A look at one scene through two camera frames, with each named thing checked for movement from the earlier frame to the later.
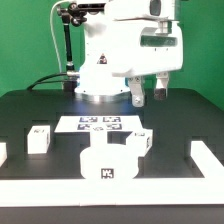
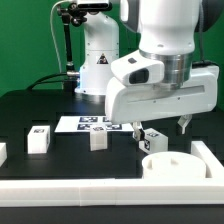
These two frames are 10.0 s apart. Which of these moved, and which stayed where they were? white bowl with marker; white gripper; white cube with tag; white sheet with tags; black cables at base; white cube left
Moved: white bowl with marker; white gripper; white cube with tag
Stayed: white cube left; white sheet with tags; black cables at base
